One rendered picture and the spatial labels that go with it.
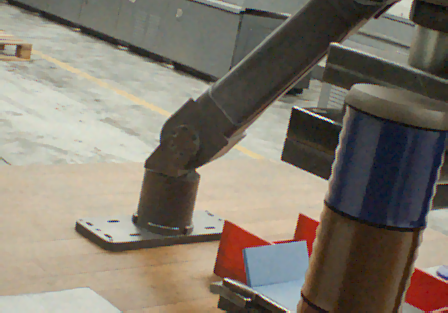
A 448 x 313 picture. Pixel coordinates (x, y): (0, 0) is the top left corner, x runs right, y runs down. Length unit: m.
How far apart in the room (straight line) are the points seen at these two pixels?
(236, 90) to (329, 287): 0.65
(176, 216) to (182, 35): 7.05
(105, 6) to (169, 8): 1.06
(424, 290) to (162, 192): 0.30
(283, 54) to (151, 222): 0.24
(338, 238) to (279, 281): 0.40
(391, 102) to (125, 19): 8.49
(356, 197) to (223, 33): 7.32
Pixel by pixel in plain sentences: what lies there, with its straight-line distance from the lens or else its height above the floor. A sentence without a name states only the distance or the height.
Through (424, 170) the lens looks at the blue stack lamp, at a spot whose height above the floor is 1.18.
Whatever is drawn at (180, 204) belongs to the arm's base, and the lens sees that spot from 1.00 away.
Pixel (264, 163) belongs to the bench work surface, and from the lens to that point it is 1.46.
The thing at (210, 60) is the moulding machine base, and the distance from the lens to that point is 7.72.
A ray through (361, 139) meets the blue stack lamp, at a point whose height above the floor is 1.18.
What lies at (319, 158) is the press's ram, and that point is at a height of 1.12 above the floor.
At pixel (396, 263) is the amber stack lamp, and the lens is 0.31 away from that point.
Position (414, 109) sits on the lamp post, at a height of 1.20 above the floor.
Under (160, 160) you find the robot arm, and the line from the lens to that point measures 0.98.
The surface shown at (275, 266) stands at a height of 1.00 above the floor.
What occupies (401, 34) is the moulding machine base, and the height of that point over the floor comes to 0.86.
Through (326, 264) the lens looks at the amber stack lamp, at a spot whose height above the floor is 1.14.
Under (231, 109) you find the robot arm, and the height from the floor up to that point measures 1.06.
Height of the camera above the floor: 1.24
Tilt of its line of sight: 13 degrees down
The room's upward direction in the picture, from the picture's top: 12 degrees clockwise
